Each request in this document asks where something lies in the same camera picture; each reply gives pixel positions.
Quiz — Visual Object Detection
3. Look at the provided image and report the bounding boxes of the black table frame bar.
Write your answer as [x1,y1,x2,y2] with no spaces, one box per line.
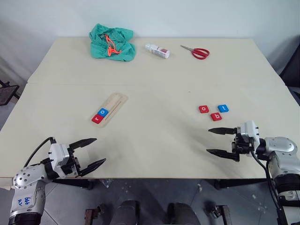
[214,179,268,190]
[53,179,95,191]

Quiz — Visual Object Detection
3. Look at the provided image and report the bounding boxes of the orange cord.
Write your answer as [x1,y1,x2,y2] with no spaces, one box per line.
[104,34,123,58]

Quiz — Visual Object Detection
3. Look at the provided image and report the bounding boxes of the black metal stand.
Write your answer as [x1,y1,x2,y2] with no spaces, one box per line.
[0,79,21,107]

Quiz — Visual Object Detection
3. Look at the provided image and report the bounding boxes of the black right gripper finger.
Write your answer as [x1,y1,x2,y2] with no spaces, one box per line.
[208,127,237,135]
[206,149,240,163]

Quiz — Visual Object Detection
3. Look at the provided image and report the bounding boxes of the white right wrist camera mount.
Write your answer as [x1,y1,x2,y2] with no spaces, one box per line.
[236,120,261,147]

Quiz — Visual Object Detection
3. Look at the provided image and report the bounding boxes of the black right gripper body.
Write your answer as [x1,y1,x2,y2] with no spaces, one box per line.
[231,133,255,156]

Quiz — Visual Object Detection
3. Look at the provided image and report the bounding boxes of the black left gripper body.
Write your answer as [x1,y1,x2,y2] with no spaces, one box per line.
[67,145,82,177]

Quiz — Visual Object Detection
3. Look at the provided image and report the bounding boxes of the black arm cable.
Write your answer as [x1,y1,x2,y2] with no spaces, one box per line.
[23,137,57,168]
[249,150,288,225]

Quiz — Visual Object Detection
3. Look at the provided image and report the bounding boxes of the wooden letter tray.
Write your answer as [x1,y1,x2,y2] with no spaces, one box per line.
[91,92,129,129]

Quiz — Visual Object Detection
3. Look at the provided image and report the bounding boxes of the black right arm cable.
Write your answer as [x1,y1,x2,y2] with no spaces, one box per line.
[249,150,288,225]

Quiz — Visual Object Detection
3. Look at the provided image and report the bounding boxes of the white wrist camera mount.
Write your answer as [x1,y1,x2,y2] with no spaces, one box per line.
[49,142,74,176]
[236,120,261,147]

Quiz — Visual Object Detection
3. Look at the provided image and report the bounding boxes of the rusty metal foot bracket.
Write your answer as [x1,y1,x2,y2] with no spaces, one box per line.
[85,203,106,225]
[204,204,232,225]

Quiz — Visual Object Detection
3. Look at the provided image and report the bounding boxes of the crumpled green cloth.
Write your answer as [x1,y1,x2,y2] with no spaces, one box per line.
[88,22,137,62]

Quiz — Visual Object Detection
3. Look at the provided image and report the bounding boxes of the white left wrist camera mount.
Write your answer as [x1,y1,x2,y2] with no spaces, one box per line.
[49,142,74,176]

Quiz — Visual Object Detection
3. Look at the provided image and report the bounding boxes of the red handled scissors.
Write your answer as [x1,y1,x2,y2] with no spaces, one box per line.
[180,45,210,60]

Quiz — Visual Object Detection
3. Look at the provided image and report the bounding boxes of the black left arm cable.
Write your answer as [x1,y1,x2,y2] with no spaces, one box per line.
[23,137,57,168]

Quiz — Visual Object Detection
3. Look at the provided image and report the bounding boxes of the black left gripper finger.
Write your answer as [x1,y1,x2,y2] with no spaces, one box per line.
[79,158,107,177]
[68,138,98,150]

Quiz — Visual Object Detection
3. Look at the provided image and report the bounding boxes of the white spray bottle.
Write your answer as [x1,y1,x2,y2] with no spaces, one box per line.
[144,43,171,60]

